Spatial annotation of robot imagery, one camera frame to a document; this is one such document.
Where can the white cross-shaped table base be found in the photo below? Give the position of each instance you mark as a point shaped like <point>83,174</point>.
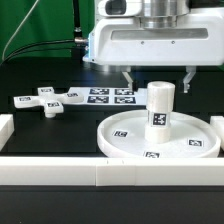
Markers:
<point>49,100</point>

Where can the white right barrier block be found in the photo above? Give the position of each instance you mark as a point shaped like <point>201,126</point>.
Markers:
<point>217,122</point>

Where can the white round table top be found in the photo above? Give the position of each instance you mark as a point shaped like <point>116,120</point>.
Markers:
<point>132,134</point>

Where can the white barrier block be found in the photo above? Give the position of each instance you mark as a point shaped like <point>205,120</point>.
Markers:
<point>217,122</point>
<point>6,128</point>

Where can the white marker sheet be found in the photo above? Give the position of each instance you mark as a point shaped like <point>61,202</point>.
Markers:
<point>110,96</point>

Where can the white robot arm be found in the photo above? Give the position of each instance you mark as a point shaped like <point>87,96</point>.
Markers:
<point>152,14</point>

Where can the white front barrier wall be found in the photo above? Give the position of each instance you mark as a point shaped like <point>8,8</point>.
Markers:
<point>71,171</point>

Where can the black vertical cable connector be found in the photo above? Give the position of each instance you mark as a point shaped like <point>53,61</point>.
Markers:
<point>77,31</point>

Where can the white left barrier block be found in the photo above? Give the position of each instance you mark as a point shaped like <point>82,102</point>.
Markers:
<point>6,128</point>

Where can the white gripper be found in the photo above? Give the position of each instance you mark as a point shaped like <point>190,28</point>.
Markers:
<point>195,41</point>

